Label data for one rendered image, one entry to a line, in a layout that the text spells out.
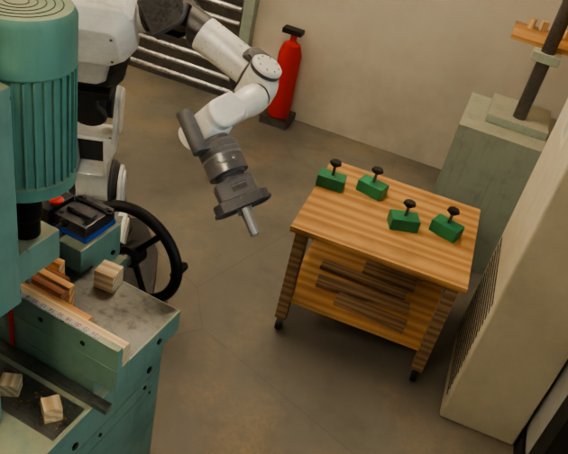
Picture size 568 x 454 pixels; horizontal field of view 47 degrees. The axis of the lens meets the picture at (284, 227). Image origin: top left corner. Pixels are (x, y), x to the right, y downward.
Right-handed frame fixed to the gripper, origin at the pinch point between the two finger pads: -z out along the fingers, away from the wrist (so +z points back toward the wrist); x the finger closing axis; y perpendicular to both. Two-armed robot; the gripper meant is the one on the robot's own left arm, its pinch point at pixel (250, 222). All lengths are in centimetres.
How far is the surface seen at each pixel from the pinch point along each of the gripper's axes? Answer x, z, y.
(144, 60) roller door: -19, 172, -281
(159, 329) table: 25.5, -13.1, -0.5
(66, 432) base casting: 48, -24, 5
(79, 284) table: 37.3, 2.6, -6.8
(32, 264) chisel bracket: 41.7, 6.5, 10.2
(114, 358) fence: 34.3, -15.5, 10.4
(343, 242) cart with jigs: -40, -5, -91
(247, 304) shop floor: -5, -9, -142
